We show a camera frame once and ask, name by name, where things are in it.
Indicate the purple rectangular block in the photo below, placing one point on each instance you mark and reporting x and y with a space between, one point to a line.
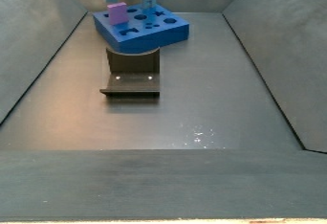
118 14

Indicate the blue shape sorter board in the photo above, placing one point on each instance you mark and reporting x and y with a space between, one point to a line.
152 28

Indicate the black curved stand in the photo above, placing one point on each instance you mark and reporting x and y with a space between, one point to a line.
134 73

